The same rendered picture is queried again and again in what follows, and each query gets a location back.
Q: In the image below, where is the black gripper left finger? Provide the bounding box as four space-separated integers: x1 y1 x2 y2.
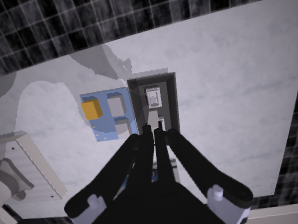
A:
64 111 155 224

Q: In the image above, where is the orange-yellow rectangular block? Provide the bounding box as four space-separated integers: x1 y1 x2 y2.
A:
81 99 103 120

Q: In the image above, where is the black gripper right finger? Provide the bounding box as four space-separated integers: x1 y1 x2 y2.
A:
153 111 253 224

